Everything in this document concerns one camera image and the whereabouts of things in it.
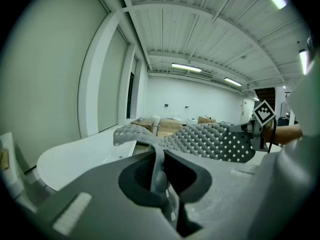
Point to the ceiling tube light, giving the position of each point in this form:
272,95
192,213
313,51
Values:
186,67
303,62
276,0
232,81

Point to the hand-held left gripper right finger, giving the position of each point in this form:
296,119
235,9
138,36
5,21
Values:
225,196

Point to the dark brown cardboard box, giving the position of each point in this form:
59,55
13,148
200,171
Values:
143,124

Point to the grey perforated rubber bath mat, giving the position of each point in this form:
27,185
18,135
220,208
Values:
205,141

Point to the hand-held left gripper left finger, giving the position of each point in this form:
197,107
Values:
100,196

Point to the white oval bathtub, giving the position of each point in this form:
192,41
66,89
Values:
80,156

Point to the white toilet with black panel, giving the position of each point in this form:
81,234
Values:
192,121

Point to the small cardboard box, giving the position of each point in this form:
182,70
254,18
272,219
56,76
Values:
206,120

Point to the large taped cardboard box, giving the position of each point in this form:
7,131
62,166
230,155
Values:
168,127

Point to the white door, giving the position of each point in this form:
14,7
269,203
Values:
246,111

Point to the person's right forearm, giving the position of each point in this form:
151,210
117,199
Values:
287,134

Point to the dark window opening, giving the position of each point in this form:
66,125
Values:
130,96

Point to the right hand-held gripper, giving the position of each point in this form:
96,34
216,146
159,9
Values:
263,114

